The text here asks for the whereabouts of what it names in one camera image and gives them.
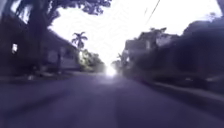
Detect row of bushes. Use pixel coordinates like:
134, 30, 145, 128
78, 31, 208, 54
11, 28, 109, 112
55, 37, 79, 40
79, 48, 106, 73

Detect palm tree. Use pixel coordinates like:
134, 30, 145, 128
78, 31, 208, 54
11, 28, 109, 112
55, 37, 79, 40
71, 31, 89, 52

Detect grey asphalt road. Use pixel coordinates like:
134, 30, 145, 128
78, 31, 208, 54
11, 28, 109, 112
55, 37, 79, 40
0, 71, 224, 128

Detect large dark tree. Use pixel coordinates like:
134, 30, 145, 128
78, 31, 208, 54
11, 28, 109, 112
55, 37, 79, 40
9, 0, 113, 73

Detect grey pavement strip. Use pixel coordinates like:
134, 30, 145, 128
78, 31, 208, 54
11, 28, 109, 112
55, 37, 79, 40
142, 78, 224, 112

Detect low building with pale wall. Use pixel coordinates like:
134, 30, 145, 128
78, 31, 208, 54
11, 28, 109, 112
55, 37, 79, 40
0, 15, 82, 76

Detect overhead wires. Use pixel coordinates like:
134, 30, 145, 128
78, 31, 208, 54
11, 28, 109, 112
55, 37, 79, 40
143, 0, 162, 26

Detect buildings behind dark wall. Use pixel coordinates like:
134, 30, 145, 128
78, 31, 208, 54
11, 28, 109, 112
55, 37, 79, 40
120, 15, 224, 88

